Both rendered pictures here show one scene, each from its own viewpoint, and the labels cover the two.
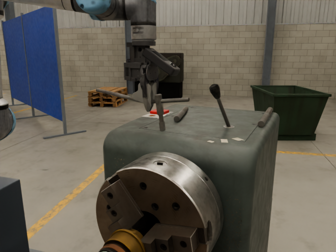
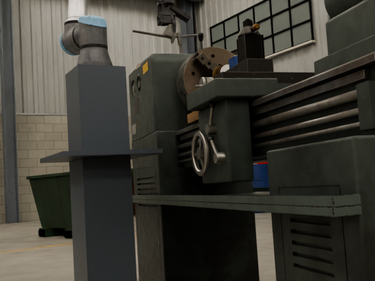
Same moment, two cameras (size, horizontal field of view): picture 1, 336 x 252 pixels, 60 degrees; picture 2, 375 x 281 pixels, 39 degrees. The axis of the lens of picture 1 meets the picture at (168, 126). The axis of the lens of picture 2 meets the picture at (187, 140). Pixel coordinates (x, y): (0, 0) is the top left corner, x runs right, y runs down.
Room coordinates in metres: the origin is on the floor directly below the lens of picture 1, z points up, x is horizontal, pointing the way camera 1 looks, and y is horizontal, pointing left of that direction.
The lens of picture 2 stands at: (-1.01, 1.84, 0.60)
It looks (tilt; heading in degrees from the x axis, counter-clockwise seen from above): 5 degrees up; 316
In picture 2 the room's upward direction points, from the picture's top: 4 degrees counter-clockwise
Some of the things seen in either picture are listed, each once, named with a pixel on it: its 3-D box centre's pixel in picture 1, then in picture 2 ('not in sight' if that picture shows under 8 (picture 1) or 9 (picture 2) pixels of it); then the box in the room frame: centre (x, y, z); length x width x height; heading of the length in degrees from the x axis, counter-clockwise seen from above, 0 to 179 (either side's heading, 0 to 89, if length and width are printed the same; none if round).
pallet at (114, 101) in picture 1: (108, 96); not in sight; (8.77, 1.79, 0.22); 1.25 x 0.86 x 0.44; 171
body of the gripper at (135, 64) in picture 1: (142, 61); (166, 14); (0.91, 0.08, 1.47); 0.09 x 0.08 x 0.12; 64
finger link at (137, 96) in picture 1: (140, 97); (169, 33); (0.89, 0.08, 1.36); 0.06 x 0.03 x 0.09; 64
